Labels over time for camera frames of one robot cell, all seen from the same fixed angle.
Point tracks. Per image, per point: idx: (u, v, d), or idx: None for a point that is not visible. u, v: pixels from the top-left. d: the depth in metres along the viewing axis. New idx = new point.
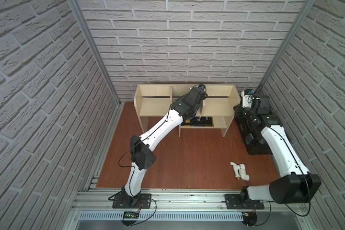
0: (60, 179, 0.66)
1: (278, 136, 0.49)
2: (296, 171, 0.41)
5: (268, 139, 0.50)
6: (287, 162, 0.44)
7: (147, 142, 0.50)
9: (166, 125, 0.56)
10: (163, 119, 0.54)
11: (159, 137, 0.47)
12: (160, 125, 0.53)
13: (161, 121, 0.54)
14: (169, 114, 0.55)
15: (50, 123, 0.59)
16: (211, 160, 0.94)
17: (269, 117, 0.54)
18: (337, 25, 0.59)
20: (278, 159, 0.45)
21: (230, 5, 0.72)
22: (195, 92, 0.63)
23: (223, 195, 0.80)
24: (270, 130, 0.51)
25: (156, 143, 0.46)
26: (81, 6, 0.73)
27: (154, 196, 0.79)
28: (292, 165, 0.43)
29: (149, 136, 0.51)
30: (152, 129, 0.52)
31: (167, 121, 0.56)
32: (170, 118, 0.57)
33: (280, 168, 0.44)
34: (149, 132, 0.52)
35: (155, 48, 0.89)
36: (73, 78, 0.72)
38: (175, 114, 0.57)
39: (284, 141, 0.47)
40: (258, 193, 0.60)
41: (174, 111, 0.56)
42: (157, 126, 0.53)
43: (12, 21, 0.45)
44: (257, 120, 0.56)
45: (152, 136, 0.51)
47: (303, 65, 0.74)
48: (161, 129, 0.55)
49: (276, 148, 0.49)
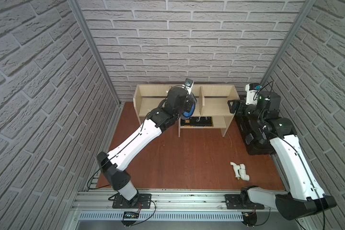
0: (60, 179, 0.66)
1: (293, 150, 0.42)
2: (312, 196, 0.37)
5: (278, 150, 0.46)
6: (302, 185, 0.39)
7: (115, 161, 0.41)
9: (139, 139, 0.46)
10: (137, 131, 0.46)
11: (131, 154, 0.46)
12: (132, 140, 0.45)
13: (134, 133, 0.46)
14: (144, 125, 0.47)
15: (50, 122, 0.59)
16: (210, 160, 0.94)
17: (282, 123, 0.45)
18: (337, 25, 0.59)
20: (289, 175, 0.43)
21: (230, 5, 0.72)
22: (180, 90, 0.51)
23: (223, 195, 0.80)
24: (283, 142, 0.43)
25: (127, 161, 0.45)
26: (81, 6, 0.73)
27: (154, 196, 0.79)
28: (307, 188, 0.38)
29: (118, 153, 0.43)
30: (123, 144, 0.44)
31: (140, 135, 0.46)
32: (145, 130, 0.46)
33: (291, 185, 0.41)
34: (120, 148, 0.43)
35: (155, 48, 0.89)
36: (73, 78, 0.72)
38: (151, 126, 0.47)
39: (298, 157, 0.41)
40: (260, 198, 0.59)
41: (150, 122, 0.47)
42: (128, 141, 0.44)
43: (12, 21, 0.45)
44: (268, 126, 0.46)
45: (122, 154, 0.43)
47: (303, 65, 0.74)
48: (132, 144, 0.44)
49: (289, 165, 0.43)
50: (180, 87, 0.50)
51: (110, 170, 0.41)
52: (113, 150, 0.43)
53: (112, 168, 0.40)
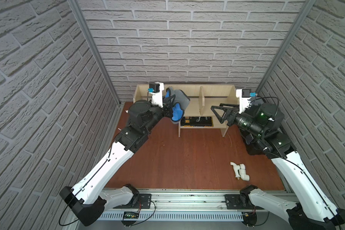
0: (60, 180, 0.66)
1: (298, 169, 0.41)
2: (328, 215, 0.36)
5: (283, 170, 0.44)
6: (316, 204, 0.38)
7: (81, 196, 0.37)
9: (107, 166, 0.41)
10: (105, 157, 0.42)
11: (99, 184, 0.40)
12: (99, 169, 0.40)
13: (102, 160, 0.42)
14: (112, 149, 0.43)
15: (50, 123, 0.59)
16: (211, 160, 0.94)
17: (281, 143, 0.43)
18: (337, 25, 0.59)
20: (299, 193, 0.42)
21: (230, 5, 0.72)
22: (143, 106, 0.43)
23: (223, 195, 0.79)
24: (287, 163, 0.42)
25: (95, 192, 0.39)
26: (81, 6, 0.73)
27: (154, 197, 0.81)
28: (321, 208, 0.37)
29: (85, 186, 0.38)
30: (89, 175, 0.40)
31: (109, 161, 0.42)
32: (114, 155, 0.42)
33: (303, 203, 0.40)
34: (86, 179, 0.39)
35: (155, 48, 0.89)
36: (73, 79, 0.72)
38: (120, 150, 0.43)
39: (305, 176, 0.40)
40: (266, 205, 0.58)
41: (119, 145, 0.44)
42: (95, 170, 0.40)
43: (12, 21, 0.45)
44: (269, 147, 0.44)
45: (89, 185, 0.38)
47: (303, 66, 0.74)
48: (100, 173, 0.40)
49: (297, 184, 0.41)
50: (139, 103, 0.43)
51: (75, 208, 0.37)
52: (79, 182, 0.39)
53: (77, 204, 0.36)
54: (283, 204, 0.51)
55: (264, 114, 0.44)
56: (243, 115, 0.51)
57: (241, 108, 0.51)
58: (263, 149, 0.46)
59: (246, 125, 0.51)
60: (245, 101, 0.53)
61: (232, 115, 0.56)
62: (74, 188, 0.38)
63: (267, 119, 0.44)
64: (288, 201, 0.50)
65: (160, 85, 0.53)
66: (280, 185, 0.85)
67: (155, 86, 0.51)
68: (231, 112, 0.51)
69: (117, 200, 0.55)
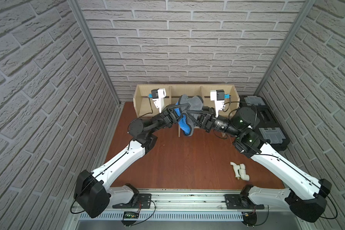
0: (60, 179, 0.66)
1: (275, 158, 0.44)
2: (315, 190, 0.39)
5: (263, 163, 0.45)
6: (302, 185, 0.41)
7: (101, 178, 0.41)
9: (125, 158, 0.48)
10: (124, 150, 0.49)
11: (116, 172, 0.45)
12: (119, 158, 0.47)
13: (121, 152, 0.49)
14: (131, 144, 0.52)
15: (50, 122, 0.59)
16: (210, 160, 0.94)
17: (252, 140, 0.47)
18: (337, 25, 0.59)
20: (286, 180, 0.44)
21: (230, 5, 0.72)
22: (138, 126, 0.47)
23: (223, 195, 0.79)
24: (262, 156, 0.45)
25: (112, 178, 0.44)
26: (81, 6, 0.73)
27: (154, 196, 0.79)
28: (307, 186, 0.40)
29: (105, 170, 0.43)
30: (109, 163, 0.45)
31: (128, 154, 0.49)
32: (132, 149, 0.50)
33: (293, 189, 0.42)
34: (105, 166, 0.44)
35: (155, 48, 0.89)
36: (73, 78, 0.72)
38: (137, 145, 0.52)
39: (281, 162, 0.43)
40: (265, 201, 0.58)
41: (136, 141, 0.53)
42: (115, 159, 0.46)
43: (12, 21, 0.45)
44: (244, 149, 0.47)
45: (108, 170, 0.43)
47: (303, 65, 0.74)
48: (119, 163, 0.46)
49: (280, 173, 0.44)
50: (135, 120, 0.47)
51: (95, 188, 0.39)
52: (98, 168, 0.43)
53: (97, 185, 0.39)
54: (280, 194, 0.52)
55: (243, 121, 0.43)
56: (219, 117, 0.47)
57: (217, 110, 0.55)
58: (240, 151, 0.49)
59: (224, 128, 0.50)
60: (219, 103, 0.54)
61: (211, 121, 0.50)
62: (94, 172, 0.42)
63: (246, 125, 0.44)
64: (283, 190, 0.52)
65: (158, 92, 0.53)
66: (281, 185, 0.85)
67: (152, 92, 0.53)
68: (210, 117, 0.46)
69: (118, 199, 0.56)
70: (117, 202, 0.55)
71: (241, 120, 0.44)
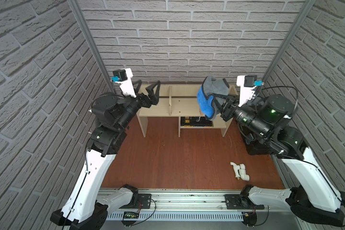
0: (61, 180, 0.66)
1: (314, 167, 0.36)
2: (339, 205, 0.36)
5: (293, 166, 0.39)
6: (330, 199, 0.37)
7: (74, 215, 0.35)
9: (89, 180, 0.37)
10: (83, 171, 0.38)
11: (89, 198, 0.36)
12: (83, 184, 0.37)
13: (82, 175, 0.37)
14: (88, 160, 0.38)
15: (50, 123, 0.59)
16: (210, 160, 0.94)
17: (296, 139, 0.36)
18: (337, 25, 0.59)
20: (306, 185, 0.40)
21: (230, 5, 0.72)
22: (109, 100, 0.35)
23: (223, 195, 0.80)
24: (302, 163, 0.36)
25: (88, 206, 0.36)
26: (81, 6, 0.73)
27: (154, 196, 0.79)
28: (335, 201, 0.36)
29: (73, 205, 0.36)
30: (73, 194, 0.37)
31: (89, 174, 0.37)
32: (92, 166, 0.38)
33: (311, 195, 0.40)
34: (71, 200, 0.36)
35: (155, 48, 0.89)
36: (73, 78, 0.72)
38: (96, 158, 0.38)
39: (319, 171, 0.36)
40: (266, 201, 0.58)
41: (94, 153, 0.38)
42: (78, 188, 0.37)
43: (12, 21, 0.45)
44: (285, 150, 0.35)
45: (78, 204, 0.36)
47: (303, 65, 0.74)
48: (86, 189, 0.36)
49: (308, 180, 0.38)
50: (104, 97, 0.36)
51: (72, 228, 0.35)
52: (66, 204, 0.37)
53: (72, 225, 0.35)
54: (280, 195, 0.52)
55: (275, 112, 0.34)
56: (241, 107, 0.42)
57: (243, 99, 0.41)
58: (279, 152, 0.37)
59: (246, 121, 0.42)
60: (248, 91, 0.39)
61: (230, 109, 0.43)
62: (63, 211, 0.36)
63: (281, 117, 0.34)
64: (284, 191, 0.52)
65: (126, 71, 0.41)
66: (281, 185, 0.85)
67: (120, 74, 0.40)
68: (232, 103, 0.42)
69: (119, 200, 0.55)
70: (119, 206, 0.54)
71: (272, 111, 0.34)
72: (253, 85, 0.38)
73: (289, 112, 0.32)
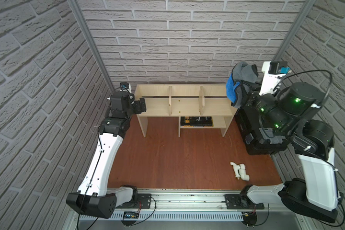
0: (61, 179, 0.66)
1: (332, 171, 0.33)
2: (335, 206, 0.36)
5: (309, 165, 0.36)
6: (332, 203, 0.36)
7: (92, 190, 0.37)
9: (104, 157, 0.42)
10: (98, 150, 0.42)
11: (105, 175, 0.40)
12: (98, 161, 0.41)
13: (96, 154, 0.42)
14: (101, 140, 0.44)
15: (50, 122, 0.59)
16: (210, 160, 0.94)
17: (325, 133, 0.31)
18: (337, 25, 0.59)
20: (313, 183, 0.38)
21: (230, 5, 0.72)
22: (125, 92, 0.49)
23: (223, 195, 0.79)
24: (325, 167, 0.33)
25: (104, 184, 0.39)
26: (81, 6, 0.73)
27: (154, 196, 0.79)
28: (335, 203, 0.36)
29: (91, 181, 0.38)
30: (90, 171, 0.40)
31: (104, 151, 0.42)
32: (106, 144, 0.43)
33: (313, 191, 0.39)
34: (88, 177, 0.39)
35: (155, 48, 0.89)
36: (73, 78, 0.72)
38: (109, 137, 0.44)
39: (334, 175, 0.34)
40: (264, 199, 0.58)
41: (107, 134, 0.44)
42: (95, 166, 0.40)
43: (12, 21, 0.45)
44: (313, 147, 0.30)
45: (95, 179, 0.39)
47: (303, 65, 0.74)
48: (101, 165, 0.41)
49: (319, 181, 0.36)
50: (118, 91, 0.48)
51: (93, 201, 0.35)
52: (83, 183, 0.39)
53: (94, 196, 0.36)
54: (275, 189, 0.53)
55: (300, 100, 0.30)
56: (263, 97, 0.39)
57: (264, 87, 0.39)
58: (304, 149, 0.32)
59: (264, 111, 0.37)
60: (272, 79, 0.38)
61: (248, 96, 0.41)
62: (81, 189, 0.38)
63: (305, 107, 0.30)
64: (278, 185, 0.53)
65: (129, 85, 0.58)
66: None
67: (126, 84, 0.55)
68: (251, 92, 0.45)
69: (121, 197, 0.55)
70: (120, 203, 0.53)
71: (296, 99, 0.30)
72: (278, 72, 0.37)
73: (317, 101, 0.28)
